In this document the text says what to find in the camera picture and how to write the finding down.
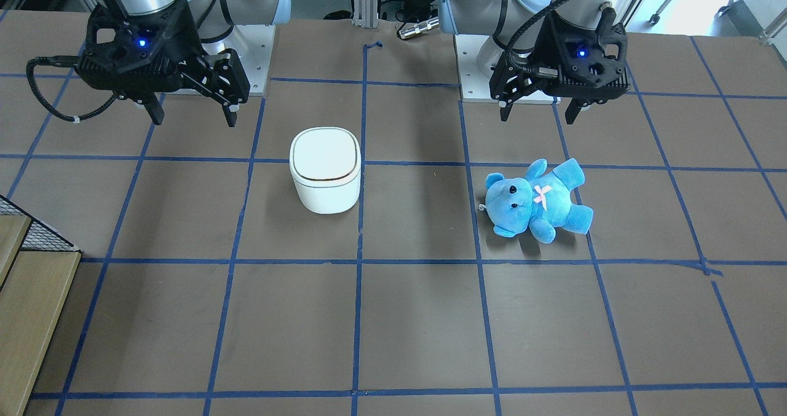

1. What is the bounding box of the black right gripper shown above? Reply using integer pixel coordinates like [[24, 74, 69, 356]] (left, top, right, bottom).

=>
[[75, 0, 250, 128]]

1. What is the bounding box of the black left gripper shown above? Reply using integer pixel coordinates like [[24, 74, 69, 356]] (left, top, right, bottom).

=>
[[489, 7, 630, 125]]

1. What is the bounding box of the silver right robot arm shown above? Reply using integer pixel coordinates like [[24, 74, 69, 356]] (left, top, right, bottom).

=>
[[75, 0, 291, 127]]

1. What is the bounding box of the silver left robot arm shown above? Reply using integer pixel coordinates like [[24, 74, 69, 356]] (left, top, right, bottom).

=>
[[438, 0, 632, 125]]

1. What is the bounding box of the white trash can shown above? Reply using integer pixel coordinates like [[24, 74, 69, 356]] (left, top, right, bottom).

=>
[[289, 127, 362, 214]]

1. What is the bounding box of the blue teddy bear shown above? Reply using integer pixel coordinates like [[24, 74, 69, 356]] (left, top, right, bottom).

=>
[[478, 159, 594, 243]]

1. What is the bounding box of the silver metal connector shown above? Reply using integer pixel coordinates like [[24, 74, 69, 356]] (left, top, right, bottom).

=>
[[396, 17, 440, 41]]

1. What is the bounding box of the black power adapter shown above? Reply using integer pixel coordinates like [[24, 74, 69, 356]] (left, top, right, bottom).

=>
[[402, 0, 431, 17]]

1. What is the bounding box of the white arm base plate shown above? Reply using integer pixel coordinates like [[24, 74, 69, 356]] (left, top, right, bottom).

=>
[[454, 34, 557, 104], [202, 25, 277, 97]]

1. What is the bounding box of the black braided cable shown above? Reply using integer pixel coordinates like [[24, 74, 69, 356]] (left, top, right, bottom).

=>
[[26, 56, 117, 124], [505, 0, 617, 73]]

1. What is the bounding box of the aluminium frame post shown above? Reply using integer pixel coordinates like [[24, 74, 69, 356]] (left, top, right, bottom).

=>
[[351, 0, 379, 31]]

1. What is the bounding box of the wooden shelf with wire mesh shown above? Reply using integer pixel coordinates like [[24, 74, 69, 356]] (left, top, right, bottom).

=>
[[1, 197, 82, 415]]

